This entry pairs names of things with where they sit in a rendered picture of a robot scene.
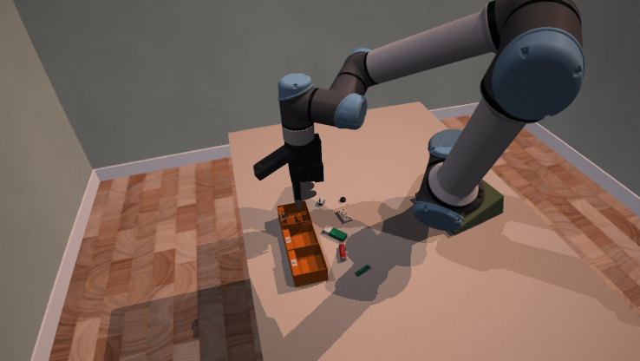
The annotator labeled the red battery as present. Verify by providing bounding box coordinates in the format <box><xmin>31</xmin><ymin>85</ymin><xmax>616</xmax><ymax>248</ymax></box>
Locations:
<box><xmin>339</xmin><ymin>244</ymin><xmax>346</xmax><ymax>261</ymax></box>

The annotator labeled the white domino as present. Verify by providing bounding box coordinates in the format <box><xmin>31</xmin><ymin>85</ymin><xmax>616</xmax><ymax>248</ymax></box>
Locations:
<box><xmin>336</xmin><ymin>208</ymin><xmax>352</xmax><ymax>223</ymax></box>

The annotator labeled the orange rack of bins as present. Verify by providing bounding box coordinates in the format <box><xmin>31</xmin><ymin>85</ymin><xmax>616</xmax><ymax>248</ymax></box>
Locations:
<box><xmin>277</xmin><ymin>200</ymin><xmax>329</xmax><ymax>287</ymax></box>

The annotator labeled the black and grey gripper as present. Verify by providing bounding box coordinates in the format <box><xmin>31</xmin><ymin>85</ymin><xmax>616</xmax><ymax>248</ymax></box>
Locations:
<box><xmin>284</xmin><ymin>134</ymin><xmax>323</xmax><ymax>209</ymax></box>

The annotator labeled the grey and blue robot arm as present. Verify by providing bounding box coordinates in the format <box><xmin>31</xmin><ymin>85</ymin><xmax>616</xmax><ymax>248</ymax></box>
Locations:
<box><xmin>278</xmin><ymin>0</ymin><xmax>585</xmax><ymax>231</ymax></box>

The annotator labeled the green battery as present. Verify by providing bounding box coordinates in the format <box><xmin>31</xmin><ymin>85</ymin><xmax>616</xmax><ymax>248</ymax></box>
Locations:
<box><xmin>355</xmin><ymin>264</ymin><xmax>370</xmax><ymax>276</ymax></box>

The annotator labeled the green and white eraser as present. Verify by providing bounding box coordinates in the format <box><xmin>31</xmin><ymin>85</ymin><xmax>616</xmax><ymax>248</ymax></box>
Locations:
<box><xmin>323</xmin><ymin>225</ymin><xmax>347</xmax><ymax>242</ymax></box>

